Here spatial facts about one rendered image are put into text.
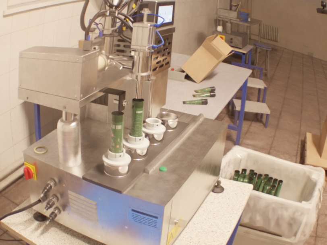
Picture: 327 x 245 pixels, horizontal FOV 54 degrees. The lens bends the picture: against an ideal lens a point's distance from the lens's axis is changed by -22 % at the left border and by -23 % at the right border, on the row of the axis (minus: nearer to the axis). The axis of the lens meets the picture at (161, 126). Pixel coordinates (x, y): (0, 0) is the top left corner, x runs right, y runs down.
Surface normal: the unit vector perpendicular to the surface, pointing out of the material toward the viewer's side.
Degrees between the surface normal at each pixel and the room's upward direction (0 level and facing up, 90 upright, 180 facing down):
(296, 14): 90
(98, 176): 0
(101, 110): 90
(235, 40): 90
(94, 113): 90
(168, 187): 0
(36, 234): 0
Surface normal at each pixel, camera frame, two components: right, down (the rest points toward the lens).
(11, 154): 0.92, 0.22
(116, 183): 0.07, -0.91
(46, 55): -0.39, 0.33
